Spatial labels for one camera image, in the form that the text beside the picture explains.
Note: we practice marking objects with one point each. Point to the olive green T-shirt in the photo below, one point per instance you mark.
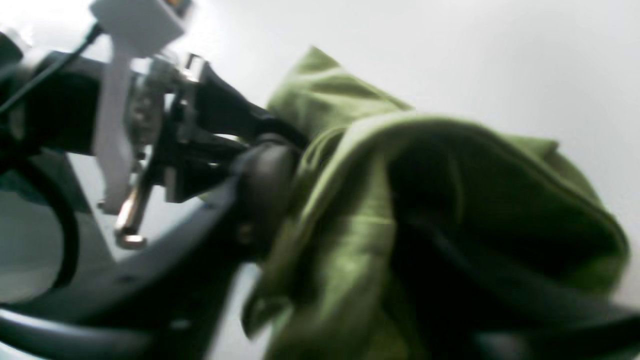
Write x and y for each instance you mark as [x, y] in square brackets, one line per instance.
[331, 286]

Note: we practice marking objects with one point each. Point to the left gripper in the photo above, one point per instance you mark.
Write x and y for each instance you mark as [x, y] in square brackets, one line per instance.
[144, 130]

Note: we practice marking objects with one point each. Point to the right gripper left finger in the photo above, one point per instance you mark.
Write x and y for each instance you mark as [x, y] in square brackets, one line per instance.
[167, 300]

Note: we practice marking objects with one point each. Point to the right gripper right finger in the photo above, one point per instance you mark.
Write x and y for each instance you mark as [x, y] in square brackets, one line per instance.
[473, 302]

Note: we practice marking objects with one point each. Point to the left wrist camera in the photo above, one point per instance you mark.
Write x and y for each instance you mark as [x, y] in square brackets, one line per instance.
[143, 27]

